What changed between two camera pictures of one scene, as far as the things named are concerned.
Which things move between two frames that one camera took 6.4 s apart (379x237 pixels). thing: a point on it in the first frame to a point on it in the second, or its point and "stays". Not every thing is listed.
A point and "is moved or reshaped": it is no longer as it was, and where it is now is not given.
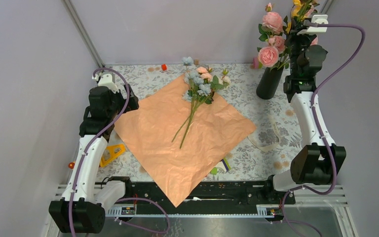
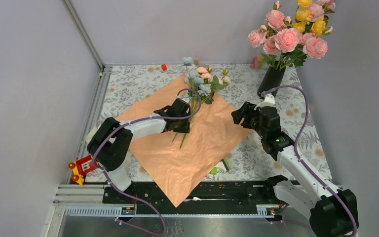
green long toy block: (228, 165) stays
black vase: (268, 83) stays
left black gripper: (132, 102) to (185, 129)
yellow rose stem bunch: (299, 10) is moved or reshaped
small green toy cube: (214, 171) stays
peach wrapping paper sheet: (178, 143) stays
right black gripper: (293, 37) to (246, 111)
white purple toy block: (222, 164) stays
